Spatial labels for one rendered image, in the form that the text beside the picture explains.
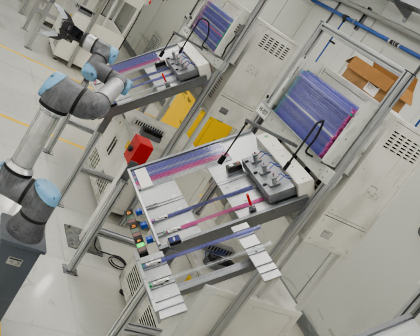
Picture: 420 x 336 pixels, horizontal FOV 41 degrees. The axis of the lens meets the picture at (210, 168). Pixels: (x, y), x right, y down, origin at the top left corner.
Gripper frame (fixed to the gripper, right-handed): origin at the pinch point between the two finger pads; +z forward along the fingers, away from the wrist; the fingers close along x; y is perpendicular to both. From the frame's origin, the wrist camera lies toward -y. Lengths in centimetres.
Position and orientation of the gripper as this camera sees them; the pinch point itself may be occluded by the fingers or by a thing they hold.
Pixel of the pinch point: (44, 17)
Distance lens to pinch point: 266.5
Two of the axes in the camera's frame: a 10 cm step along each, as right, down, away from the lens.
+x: 4.8, -8.8, 0.6
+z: -8.7, -4.8, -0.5
